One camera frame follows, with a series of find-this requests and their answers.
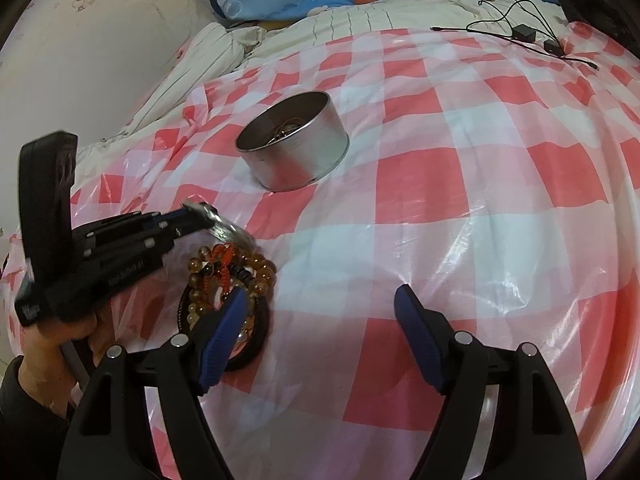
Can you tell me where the silver metal bangle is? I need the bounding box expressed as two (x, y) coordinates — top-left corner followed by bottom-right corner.
(182, 200), (257, 252)

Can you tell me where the red string bead bracelet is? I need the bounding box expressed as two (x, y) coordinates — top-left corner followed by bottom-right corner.
(204, 242), (239, 294)

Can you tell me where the amber bead bracelet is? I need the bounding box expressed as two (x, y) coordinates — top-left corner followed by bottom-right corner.
(185, 244), (279, 326)

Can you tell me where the person's left hand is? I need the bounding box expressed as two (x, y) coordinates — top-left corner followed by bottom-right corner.
(18, 304), (115, 417)

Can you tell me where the round silver metal tin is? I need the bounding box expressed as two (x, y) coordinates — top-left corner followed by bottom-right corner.
(235, 91), (349, 193)

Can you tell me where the red white checkered plastic sheet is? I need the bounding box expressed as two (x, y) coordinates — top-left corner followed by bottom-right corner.
(72, 24), (639, 479)

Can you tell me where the black jacket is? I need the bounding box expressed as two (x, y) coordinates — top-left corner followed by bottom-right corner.
(558, 0), (639, 56)

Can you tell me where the black cable with adapters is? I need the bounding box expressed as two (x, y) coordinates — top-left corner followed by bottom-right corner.
(429, 0), (600, 73)

